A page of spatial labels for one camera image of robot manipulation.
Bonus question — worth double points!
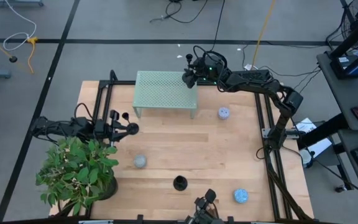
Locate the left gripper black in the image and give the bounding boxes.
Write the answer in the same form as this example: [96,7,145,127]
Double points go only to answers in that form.
[93,110,140,147]

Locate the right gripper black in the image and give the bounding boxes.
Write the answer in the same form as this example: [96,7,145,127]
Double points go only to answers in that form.
[181,54,229,90]

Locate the grey speckled candle holder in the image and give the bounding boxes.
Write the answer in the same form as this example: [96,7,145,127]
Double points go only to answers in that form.
[133,154,148,169]

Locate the black candle stick holder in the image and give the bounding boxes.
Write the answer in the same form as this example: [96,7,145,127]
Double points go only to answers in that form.
[173,175,188,192]

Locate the purple speckled candle holder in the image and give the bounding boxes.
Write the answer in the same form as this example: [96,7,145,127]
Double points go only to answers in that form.
[218,106,231,120]

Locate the blue speckled candle holder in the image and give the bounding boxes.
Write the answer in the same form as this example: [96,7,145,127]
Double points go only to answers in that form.
[233,188,249,204]

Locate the green perforated metal shelf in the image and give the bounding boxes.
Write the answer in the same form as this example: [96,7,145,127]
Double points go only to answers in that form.
[132,70,198,119]

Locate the potted green plant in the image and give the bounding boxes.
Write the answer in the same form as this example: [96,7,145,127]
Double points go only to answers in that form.
[35,136,120,217]

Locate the white paper sheet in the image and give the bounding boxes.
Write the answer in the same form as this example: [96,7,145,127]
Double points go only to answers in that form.
[294,117,333,159]

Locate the black stand beam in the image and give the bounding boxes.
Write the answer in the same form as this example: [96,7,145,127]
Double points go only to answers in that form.
[296,113,349,149]

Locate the grey cart shelf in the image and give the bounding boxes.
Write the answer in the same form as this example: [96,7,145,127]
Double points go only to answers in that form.
[316,43,358,131]

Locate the black aluminium frame rails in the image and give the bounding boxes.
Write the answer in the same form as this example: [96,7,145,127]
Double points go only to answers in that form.
[91,69,136,125]
[254,92,315,222]

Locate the black cable bundle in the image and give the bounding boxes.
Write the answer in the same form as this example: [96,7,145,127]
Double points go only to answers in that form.
[149,0,209,24]

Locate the long yellow cable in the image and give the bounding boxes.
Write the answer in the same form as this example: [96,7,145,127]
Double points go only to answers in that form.
[249,0,277,71]

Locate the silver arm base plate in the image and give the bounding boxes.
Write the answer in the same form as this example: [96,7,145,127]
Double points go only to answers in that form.
[261,127,300,140]

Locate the yellow cable with plug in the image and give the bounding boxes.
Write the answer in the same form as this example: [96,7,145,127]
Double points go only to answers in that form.
[26,36,40,75]

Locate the white cable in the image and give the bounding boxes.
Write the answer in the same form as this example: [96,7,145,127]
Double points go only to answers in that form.
[2,0,38,52]

